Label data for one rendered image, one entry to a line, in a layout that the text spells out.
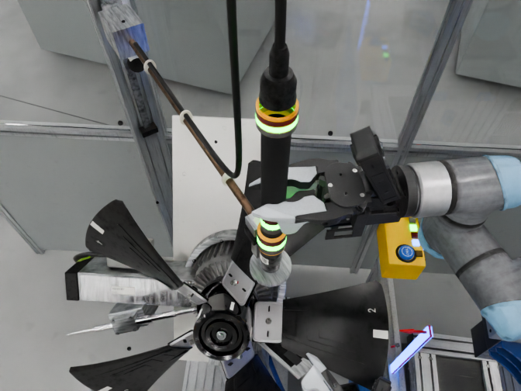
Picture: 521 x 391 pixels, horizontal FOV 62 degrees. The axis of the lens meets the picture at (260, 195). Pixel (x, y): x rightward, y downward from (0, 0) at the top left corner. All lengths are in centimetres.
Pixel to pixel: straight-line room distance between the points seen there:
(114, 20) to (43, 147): 88
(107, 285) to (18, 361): 136
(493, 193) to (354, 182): 18
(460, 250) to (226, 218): 63
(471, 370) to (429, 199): 161
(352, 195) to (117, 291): 73
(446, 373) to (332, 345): 117
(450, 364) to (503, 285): 147
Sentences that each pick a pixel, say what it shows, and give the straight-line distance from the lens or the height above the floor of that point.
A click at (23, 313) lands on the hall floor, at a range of 255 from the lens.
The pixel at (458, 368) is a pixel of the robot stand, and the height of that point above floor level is 21.
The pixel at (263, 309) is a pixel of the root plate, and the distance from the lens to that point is 99.
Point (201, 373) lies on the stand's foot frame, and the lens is 210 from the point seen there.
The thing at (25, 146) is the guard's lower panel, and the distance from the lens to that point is 186.
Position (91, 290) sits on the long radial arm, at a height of 111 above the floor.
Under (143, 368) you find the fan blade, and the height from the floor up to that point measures 110.
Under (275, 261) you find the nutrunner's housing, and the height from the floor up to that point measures 151.
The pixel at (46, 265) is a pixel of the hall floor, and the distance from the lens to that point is 262.
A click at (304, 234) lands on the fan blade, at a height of 138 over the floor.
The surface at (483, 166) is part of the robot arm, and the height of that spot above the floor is 168.
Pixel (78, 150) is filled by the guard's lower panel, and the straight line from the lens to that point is 177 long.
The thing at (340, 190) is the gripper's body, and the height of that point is 167.
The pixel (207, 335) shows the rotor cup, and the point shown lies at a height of 122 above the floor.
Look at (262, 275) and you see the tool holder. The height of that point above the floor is 146.
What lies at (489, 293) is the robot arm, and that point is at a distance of 67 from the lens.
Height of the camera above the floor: 211
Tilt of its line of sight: 55 degrees down
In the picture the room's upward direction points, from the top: straight up
